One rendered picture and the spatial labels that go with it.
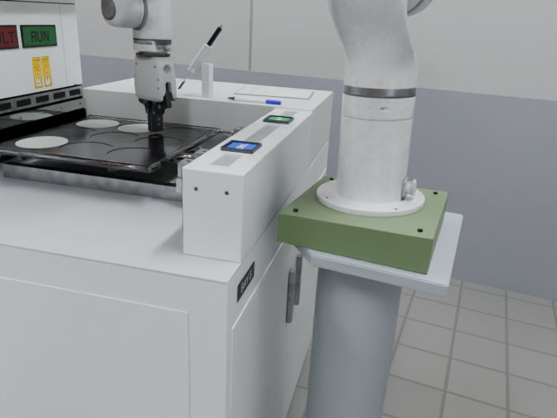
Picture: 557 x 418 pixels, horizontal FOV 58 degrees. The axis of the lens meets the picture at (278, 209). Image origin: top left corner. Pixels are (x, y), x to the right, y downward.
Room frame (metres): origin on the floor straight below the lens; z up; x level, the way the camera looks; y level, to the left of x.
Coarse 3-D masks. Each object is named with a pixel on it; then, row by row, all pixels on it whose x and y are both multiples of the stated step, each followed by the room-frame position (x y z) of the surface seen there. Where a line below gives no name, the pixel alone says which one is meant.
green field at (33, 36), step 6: (24, 30) 1.16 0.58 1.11; (30, 30) 1.18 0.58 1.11; (36, 30) 1.20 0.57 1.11; (42, 30) 1.22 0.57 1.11; (48, 30) 1.24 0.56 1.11; (54, 30) 1.26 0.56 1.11; (24, 36) 1.16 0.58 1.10; (30, 36) 1.18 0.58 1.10; (36, 36) 1.20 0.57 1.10; (42, 36) 1.22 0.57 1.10; (48, 36) 1.24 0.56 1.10; (54, 36) 1.26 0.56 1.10; (24, 42) 1.16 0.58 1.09; (30, 42) 1.17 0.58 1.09; (36, 42) 1.20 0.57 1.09; (42, 42) 1.21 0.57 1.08; (48, 42) 1.23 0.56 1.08; (54, 42) 1.26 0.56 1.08
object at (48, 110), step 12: (36, 108) 1.16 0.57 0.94; (48, 108) 1.20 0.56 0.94; (60, 108) 1.24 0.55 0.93; (72, 108) 1.29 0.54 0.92; (84, 108) 1.34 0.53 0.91; (0, 120) 1.05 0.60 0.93; (12, 120) 1.08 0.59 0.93; (24, 120) 1.11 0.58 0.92; (0, 156) 1.03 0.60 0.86; (12, 156) 1.06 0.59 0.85
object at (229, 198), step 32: (256, 128) 0.99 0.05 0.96; (288, 128) 1.01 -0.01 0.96; (224, 160) 0.76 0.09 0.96; (256, 160) 0.75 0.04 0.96; (288, 160) 0.97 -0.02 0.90; (192, 192) 0.69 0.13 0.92; (224, 192) 0.68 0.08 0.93; (256, 192) 0.75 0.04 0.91; (288, 192) 0.99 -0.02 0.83; (192, 224) 0.69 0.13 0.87; (224, 224) 0.68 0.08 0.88; (256, 224) 0.75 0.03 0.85; (224, 256) 0.68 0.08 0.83
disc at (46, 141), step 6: (30, 138) 1.05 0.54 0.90; (36, 138) 1.05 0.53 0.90; (42, 138) 1.05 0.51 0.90; (48, 138) 1.05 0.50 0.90; (54, 138) 1.06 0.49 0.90; (60, 138) 1.06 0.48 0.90; (18, 144) 0.99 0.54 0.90; (24, 144) 0.99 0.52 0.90; (30, 144) 0.99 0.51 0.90; (36, 144) 1.00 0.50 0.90; (42, 144) 1.00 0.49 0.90; (48, 144) 1.00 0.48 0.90; (54, 144) 1.00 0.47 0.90; (60, 144) 1.00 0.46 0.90
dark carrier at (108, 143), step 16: (64, 128) 1.16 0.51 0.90; (80, 128) 1.17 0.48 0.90; (96, 128) 1.17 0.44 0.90; (112, 128) 1.18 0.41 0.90; (176, 128) 1.23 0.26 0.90; (192, 128) 1.23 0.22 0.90; (0, 144) 0.98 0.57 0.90; (64, 144) 1.01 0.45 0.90; (80, 144) 1.02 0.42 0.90; (96, 144) 1.03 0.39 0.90; (112, 144) 1.03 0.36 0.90; (128, 144) 1.04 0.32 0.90; (144, 144) 1.05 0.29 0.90; (160, 144) 1.06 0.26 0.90; (176, 144) 1.06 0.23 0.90; (128, 160) 0.92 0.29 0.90; (144, 160) 0.93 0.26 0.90
